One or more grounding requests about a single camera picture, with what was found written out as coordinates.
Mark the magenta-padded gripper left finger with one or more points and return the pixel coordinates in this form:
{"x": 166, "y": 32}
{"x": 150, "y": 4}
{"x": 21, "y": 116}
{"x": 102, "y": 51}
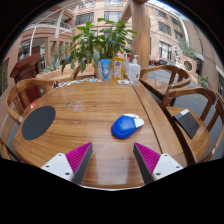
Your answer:
{"x": 59, "y": 164}

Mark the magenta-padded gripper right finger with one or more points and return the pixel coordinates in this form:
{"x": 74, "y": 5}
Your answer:
{"x": 165, "y": 165}

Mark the blue and white computer mouse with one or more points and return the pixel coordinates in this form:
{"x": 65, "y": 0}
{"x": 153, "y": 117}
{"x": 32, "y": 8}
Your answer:
{"x": 125, "y": 126}

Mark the round dark grey mouse pad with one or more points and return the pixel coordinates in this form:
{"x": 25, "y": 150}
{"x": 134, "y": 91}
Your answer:
{"x": 37, "y": 123}

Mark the wooden armchair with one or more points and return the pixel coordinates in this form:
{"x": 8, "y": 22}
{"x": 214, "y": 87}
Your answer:
{"x": 158, "y": 86}
{"x": 6, "y": 151}
{"x": 76, "y": 71}
{"x": 195, "y": 146}
{"x": 13, "y": 110}

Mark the black notebook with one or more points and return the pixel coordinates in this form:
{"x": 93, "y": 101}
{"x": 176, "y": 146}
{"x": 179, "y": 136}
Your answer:
{"x": 188, "y": 124}

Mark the white pump bottle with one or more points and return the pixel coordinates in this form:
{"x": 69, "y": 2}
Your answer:
{"x": 134, "y": 71}

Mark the spiky green agave plant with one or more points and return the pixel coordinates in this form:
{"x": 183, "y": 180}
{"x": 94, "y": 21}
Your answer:
{"x": 54, "y": 65}

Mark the blue tube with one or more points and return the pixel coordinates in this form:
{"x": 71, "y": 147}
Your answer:
{"x": 105, "y": 69}

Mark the yellow liquid bottle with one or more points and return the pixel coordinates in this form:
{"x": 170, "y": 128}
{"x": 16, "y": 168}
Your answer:
{"x": 118, "y": 68}

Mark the white sculpture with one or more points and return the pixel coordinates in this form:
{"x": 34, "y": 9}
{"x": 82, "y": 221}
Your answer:
{"x": 178, "y": 55}

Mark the green plant in white pot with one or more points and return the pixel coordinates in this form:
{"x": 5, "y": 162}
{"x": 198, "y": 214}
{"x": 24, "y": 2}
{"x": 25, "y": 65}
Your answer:
{"x": 100, "y": 40}

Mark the red-brown wooden pedestal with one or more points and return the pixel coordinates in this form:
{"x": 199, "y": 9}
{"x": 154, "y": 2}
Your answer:
{"x": 26, "y": 68}

